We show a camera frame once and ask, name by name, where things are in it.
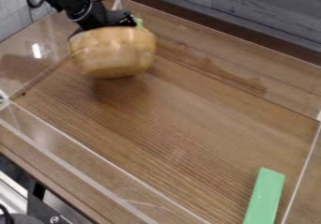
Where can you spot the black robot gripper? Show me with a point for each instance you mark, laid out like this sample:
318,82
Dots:
90,15

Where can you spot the clear acrylic tray walls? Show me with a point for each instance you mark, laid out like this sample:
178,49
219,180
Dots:
160,148

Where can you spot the green tape strip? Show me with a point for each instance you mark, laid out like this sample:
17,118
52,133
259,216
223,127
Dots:
265,197

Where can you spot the light wooden bowl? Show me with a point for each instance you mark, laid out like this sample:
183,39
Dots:
112,52

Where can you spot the black metal table frame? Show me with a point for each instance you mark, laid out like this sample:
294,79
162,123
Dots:
48,208

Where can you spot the clear acrylic corner bracket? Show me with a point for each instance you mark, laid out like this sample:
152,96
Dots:
116,5

